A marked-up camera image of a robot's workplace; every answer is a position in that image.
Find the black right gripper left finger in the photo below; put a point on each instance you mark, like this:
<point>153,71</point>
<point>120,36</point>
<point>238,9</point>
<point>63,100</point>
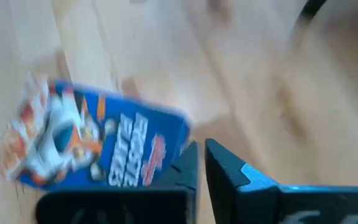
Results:
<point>120,207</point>

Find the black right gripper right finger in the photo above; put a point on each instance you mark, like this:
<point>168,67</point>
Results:
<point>291,205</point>

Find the blue Frosted Flakes cereal box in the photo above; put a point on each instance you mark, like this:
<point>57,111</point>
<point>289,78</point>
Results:
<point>120,140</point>

